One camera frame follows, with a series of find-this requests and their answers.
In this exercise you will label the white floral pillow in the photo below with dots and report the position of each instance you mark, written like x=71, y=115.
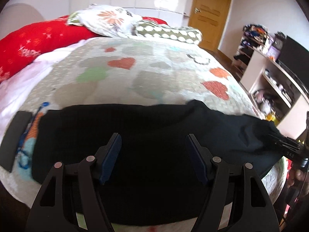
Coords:
x=105, y=20

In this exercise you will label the green white bolster pillow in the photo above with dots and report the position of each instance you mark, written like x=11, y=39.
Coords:
x=151, y=29

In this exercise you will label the wooden door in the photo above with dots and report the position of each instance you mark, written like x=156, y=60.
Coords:
x=209, y=17

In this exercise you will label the white shelf cabinet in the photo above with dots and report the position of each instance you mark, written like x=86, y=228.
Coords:
x=266, y=75

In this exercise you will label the pile of clothes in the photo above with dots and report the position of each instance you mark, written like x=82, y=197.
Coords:
x=255, y=37

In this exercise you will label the rounded beige headboard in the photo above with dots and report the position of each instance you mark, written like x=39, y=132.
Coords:
x=17, y=16

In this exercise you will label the white bed sheet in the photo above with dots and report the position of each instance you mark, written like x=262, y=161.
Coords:
x=15, y=90

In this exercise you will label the black pants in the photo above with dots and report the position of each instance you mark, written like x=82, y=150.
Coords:
x=153, y=181

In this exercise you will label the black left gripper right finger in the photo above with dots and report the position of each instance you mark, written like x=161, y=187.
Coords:
x=251, y=209

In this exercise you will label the long red pillow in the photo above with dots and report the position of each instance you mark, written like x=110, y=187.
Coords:
x=21, y=47

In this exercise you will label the black phone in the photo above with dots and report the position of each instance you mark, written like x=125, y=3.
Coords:
x=11, y=139

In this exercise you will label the black television screen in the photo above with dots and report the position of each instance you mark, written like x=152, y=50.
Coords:
x=294, y=59

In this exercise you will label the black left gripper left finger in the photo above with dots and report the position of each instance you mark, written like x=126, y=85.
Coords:
x=68, y=199

